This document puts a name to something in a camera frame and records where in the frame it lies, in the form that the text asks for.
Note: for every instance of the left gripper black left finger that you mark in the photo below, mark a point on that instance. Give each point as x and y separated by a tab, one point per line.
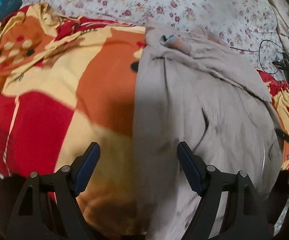
46	207

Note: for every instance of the red orange yellow blanket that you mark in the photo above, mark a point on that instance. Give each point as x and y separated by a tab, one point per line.
64	83

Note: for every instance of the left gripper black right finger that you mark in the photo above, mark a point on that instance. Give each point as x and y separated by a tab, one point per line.
244	217

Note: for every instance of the floral white bed sheet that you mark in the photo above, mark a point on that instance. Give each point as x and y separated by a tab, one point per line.
247	26

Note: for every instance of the grey tripod with black mount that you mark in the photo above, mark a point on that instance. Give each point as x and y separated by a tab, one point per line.
283	65

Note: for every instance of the beige grey zip jacket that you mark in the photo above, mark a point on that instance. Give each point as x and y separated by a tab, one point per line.
193	89

